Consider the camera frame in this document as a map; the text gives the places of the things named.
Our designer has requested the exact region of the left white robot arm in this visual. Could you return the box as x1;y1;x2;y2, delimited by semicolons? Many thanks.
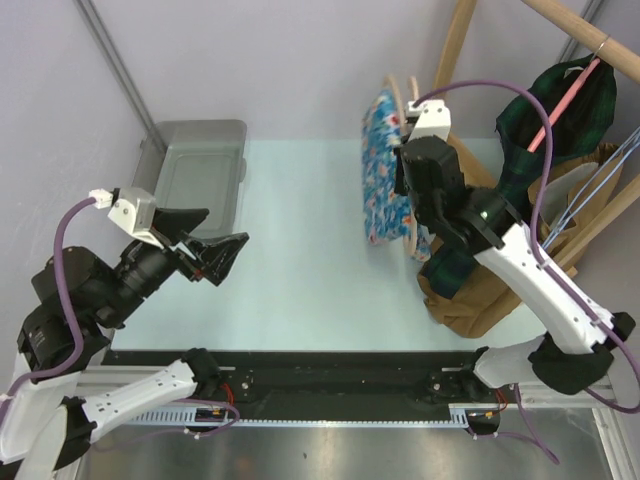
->
1;199;249;479

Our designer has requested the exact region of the wooden clothes rack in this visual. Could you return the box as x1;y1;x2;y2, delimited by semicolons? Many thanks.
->
429;0;640;279

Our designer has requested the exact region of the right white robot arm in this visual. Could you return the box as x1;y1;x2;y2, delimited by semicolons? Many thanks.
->
396;136;635;401

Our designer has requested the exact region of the dark green garment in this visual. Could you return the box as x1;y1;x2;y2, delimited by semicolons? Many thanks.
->
422;55;617;301

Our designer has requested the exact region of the pink plastic hanger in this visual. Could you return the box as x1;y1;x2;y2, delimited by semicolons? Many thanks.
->
527;58;601;153

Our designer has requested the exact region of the light blue wire hanger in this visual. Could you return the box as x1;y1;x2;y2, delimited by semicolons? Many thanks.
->
542;127;640;249

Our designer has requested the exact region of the white slotted cable duct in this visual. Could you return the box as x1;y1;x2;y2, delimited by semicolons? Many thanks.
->
119;403;474;429

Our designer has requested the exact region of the beige wooden hanger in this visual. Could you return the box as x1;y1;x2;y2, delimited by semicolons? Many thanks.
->
383;74;423;260

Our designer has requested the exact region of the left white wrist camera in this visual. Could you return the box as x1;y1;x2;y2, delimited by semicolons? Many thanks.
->
89;187;162;248

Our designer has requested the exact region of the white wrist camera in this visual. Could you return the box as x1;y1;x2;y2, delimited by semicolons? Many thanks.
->
401;99;451;144
89;187;162;248

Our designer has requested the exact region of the grey plastic bin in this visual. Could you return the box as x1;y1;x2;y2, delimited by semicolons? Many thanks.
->
132;119;247;239

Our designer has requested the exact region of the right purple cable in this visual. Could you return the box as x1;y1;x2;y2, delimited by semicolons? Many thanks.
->
422;79;640;466

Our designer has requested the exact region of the blue floral garment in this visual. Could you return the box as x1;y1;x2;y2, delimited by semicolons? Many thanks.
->
361;86;431;262

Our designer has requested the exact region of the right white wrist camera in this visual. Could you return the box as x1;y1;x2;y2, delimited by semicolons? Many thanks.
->
401;99;451;144

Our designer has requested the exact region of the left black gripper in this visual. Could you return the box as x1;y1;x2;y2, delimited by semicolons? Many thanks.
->
100;205;251;326

